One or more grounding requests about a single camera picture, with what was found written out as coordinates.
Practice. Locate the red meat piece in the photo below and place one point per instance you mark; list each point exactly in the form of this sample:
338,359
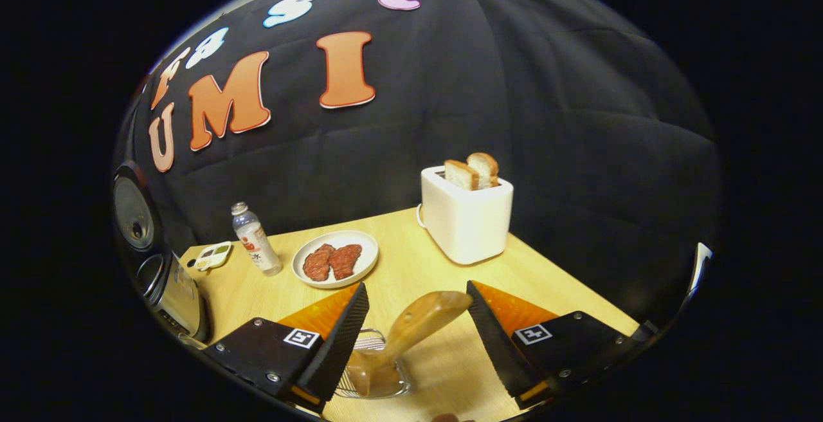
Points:
317,263
345,261

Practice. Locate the black table clamp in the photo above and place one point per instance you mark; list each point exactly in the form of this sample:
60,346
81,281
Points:
645,330

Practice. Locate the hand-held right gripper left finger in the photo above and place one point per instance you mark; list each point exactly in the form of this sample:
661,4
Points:
334,351

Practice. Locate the grey steel rice cooker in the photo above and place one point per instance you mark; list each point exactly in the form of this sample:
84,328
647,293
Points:
177,293

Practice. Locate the small white sauce dish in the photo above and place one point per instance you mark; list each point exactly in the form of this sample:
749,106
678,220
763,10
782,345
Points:
213,256

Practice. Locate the white round plate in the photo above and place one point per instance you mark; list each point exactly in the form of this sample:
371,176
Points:
366,261

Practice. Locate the wooden spoon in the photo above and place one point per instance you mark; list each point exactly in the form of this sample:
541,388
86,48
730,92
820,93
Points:
418,325

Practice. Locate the white toaster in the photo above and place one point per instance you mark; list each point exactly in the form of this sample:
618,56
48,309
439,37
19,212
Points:
466,222

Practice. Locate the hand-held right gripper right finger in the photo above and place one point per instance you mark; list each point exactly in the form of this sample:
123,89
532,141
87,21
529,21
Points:
498,345

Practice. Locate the white and green sheet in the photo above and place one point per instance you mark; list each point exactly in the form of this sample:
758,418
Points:
699,267

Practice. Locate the black backdrop cloth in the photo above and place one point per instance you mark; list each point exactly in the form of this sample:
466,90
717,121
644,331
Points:
578,119

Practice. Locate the clear drink bottle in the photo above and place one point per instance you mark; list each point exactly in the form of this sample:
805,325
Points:
257,242

